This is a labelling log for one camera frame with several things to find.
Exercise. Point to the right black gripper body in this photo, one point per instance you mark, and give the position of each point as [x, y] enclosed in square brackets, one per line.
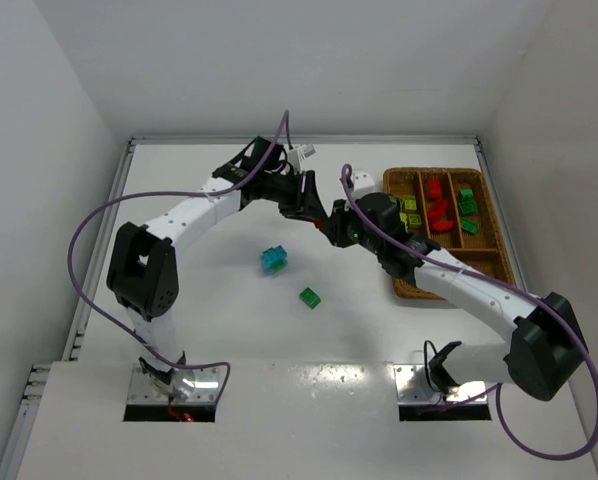
[342, 226]

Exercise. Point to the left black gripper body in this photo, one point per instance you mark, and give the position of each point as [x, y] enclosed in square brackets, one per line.
[302, 189]

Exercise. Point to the red curved lego brick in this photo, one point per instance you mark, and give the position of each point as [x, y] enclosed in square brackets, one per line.
[438, 211]

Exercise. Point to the blue and green lego stack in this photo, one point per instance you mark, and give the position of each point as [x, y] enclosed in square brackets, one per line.
[273, 260]

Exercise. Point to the green lego plate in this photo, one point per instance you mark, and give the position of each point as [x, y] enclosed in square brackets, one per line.
[469, 226]

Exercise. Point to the green and lime curved legos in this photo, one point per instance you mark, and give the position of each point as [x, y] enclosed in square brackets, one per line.
[467, 208]

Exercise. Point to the tall red lego stack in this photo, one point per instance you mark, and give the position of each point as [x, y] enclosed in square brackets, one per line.
[434, 189]

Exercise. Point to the lime and red lego pair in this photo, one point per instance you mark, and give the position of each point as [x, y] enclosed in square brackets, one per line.
[443, 226]

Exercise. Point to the small dark green lego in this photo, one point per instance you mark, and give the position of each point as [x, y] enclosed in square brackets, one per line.
[465, 195]

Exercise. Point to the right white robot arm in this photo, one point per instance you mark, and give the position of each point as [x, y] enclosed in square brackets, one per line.
[536, 352]

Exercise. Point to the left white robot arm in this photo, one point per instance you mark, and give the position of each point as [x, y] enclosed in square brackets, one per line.
[143, 272]

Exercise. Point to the wicker divided basket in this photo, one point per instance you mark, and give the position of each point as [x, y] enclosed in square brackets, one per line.
[484, 251]

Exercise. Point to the green curved lego brick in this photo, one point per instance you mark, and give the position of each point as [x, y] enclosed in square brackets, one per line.
[310, 298]

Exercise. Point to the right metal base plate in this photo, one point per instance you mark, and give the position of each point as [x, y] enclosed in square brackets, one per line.
[413, 390]

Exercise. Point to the metal base plate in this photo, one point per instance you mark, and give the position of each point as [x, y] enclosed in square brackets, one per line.
[148, 386]
[413, 390]

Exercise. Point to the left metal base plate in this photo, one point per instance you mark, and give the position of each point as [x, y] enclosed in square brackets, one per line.
[148, 386]

